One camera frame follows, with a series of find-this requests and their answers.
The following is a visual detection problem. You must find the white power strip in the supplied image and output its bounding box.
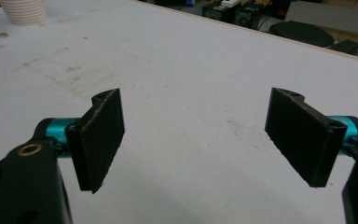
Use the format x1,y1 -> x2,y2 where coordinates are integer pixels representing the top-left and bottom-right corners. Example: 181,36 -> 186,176
220,0 -> 242,9

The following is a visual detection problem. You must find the stack of ribbed paper cups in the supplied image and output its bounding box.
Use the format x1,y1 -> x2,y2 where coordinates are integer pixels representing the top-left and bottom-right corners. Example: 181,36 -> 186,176
0,0 -> 49,27

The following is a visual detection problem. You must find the black round stool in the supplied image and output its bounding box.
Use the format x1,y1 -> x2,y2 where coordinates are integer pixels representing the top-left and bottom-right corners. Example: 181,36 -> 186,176
268,21 -> 336,49

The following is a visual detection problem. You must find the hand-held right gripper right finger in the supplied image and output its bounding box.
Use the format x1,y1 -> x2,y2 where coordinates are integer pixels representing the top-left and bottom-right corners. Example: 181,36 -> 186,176
264,87 -> 358,189

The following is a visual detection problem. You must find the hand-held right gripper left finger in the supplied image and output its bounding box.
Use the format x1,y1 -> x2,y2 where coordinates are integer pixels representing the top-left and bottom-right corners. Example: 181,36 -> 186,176
45,88 -> 126,195

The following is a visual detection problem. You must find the black equipment box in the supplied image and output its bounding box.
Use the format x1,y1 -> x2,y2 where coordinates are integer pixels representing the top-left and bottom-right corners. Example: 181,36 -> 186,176
233,2 -> 264,31
201,4 -> 236,23

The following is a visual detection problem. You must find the grey board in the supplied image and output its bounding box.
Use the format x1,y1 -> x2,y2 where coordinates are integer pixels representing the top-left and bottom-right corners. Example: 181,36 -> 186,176
283,1 -> 358,37

